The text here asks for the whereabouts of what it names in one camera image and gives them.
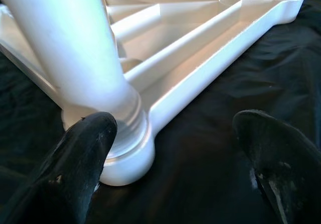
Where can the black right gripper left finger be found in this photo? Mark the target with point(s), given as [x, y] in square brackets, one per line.
[70, 171]

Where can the white plastic table leg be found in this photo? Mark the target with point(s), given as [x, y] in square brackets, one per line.
[75, 45]

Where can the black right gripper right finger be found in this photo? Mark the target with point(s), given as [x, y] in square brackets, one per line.
[283, 163]

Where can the white plastic table top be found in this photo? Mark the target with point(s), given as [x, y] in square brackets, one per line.
[188, 58]

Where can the black plastic table cover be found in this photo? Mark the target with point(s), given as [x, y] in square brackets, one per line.
[200, 158]

